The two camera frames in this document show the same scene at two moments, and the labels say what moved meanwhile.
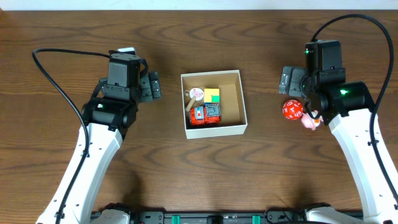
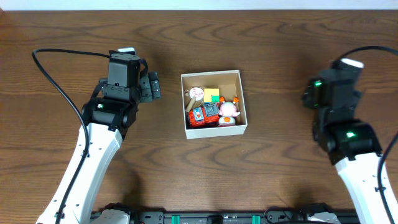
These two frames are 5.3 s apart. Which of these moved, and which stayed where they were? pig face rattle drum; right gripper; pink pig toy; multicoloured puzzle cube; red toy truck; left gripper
Moved: right gripper; pink pig toy
Stayed: red toy truck; pig face rattle drum; multicoloured puzzle cube; left gripper
